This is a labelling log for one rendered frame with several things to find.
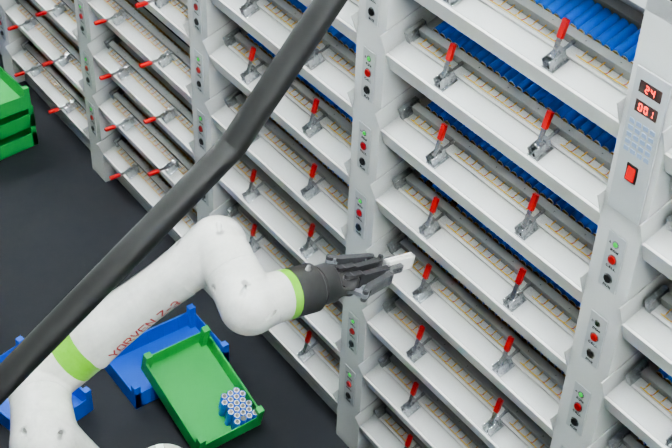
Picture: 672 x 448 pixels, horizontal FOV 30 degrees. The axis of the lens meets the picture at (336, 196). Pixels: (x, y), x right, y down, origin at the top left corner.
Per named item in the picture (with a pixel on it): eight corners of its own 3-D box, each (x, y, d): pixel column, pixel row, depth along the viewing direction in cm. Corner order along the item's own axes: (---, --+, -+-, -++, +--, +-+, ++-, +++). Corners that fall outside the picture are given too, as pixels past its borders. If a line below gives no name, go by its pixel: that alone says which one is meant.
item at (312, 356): (341, 411, 333) (328, 385, 322) (220, 282, 370) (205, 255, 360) (399, 364, 338) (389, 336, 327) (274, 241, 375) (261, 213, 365)
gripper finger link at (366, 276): (342, 272, 231) (347, 277, 230) (389, 260, 238) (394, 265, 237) (338, 289, 233) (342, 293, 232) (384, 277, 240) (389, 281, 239)
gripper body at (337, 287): (297, 289, 233) (336, 279, 239) (323, 316, 228) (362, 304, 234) (304, 257, 230) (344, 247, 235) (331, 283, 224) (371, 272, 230)
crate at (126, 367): (136, 409, 341) (134, 389, 336) (101, 364, 353) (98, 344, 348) (229, 364, 355) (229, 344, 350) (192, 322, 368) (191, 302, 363)
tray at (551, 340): (569, 377, 242) (564, 352, 235) (379, 211, 280) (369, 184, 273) (644, 314, 247) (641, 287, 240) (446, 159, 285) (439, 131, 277)
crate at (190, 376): (260, 424, 338) (265, 410, 332) (196, 457, 329) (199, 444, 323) (204, 339, 351) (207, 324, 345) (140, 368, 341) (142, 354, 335)
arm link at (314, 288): (309, 284, 220) (279, 255, 226) (296, 335, 226) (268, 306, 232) (336, 276, 223) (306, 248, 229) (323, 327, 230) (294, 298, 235)
